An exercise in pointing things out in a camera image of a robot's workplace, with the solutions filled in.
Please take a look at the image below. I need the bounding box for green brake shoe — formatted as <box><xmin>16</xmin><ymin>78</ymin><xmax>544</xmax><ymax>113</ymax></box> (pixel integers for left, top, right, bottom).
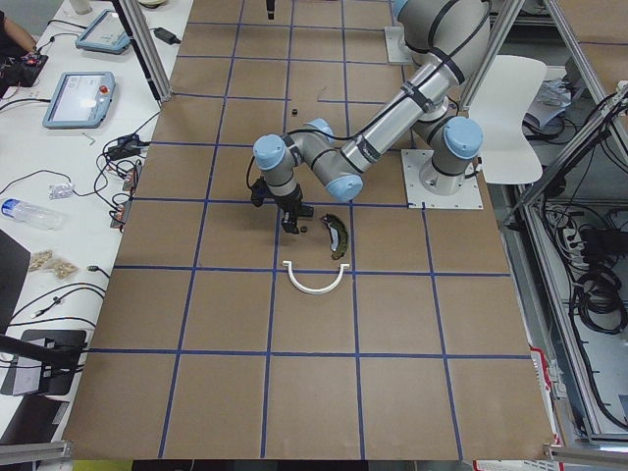
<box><xmin>321</xmin><ymin>213</ymin><xmax>349</xmax><ymax>260</ymax></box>

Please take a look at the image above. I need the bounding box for black power adapter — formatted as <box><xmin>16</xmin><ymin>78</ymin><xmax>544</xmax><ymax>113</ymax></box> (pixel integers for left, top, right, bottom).
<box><xmin>153</xmin><ymin>27</ymin><xmax>181</xmax><ymax>45</ymax></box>

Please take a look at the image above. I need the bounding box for far teach pendant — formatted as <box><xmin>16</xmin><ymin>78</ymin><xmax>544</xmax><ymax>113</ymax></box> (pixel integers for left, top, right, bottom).
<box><xmin>75</xmin><ymin>10</ymin><xmax>131</xmax><ymax>55</ymax></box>

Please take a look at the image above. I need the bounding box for teach pendant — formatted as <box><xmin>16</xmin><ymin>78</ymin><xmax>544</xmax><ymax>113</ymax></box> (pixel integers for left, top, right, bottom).
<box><xmin>75</xmin><ymin>10</ymin><xmax>131</xmax><ymax>55</ymax></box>
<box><xmin>42</xmin><ymin>72</ymin><xmax>116</xmax><ymax>130</ymax></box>

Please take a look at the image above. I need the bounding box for near teach pendant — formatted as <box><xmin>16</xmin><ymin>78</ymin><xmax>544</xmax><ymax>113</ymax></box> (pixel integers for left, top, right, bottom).
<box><xmin>42</xmin><ymin>72</ymin><xmax>116</xmax><ymax>130</ymax></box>

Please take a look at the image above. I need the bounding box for clear plastic water bottle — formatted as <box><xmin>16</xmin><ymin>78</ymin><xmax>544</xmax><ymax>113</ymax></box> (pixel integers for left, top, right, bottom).
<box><xmin>1</xmin><ymin>198</ymin><xmax>66</xmax><ymax>231</ymax></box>

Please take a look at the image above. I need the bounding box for bag of wooden pieces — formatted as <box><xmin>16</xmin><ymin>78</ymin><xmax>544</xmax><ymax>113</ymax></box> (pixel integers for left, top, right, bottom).
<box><xmin>27</xmin><ymin>250</ymin><xmax>79</xmax><ymax>280</ymax></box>

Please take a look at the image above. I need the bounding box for white plastic chair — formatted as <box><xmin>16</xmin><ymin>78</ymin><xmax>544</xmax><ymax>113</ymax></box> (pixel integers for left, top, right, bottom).
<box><xmin>468</xmin><ymin>55</ymin><xmax>547</xmax><ymax>184</ymax></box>

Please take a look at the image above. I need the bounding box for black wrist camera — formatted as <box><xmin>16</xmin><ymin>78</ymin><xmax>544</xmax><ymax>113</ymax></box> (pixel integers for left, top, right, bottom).
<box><xmin>250</xmin><ymin>177</ymin><xmax>273</xmax><ymax>207</ymax></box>

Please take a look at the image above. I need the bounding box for white curved plastic bracket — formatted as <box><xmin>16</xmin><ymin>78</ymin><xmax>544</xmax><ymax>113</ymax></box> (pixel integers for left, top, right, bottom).
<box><xmin>282</xmin><ymin>260</ymin><xmax>351</xmax><ymax>295</ymax></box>

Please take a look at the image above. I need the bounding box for aluminium frame post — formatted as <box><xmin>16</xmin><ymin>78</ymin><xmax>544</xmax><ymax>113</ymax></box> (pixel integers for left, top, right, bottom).
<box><xmin>112</xmin><ymin>0</ymin><xmax>172</xmax><ymax>103</ymax></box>

